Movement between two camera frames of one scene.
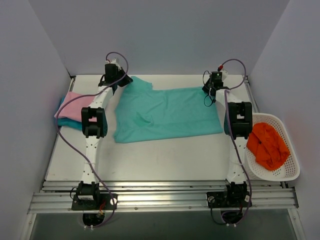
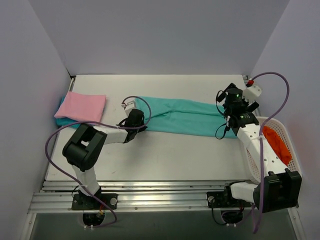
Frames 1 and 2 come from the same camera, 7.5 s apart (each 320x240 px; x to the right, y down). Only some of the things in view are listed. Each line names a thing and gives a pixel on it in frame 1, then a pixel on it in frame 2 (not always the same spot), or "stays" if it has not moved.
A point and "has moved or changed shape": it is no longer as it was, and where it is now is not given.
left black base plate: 101,201 stays
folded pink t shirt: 72,109 stays
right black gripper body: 207,88 to 251,107
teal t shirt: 143,113 has moved or changed shape
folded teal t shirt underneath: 69,122 stays
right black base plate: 223,199 stays
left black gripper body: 123,80 to 138,119
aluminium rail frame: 156,145 stays
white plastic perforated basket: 289,169 stays
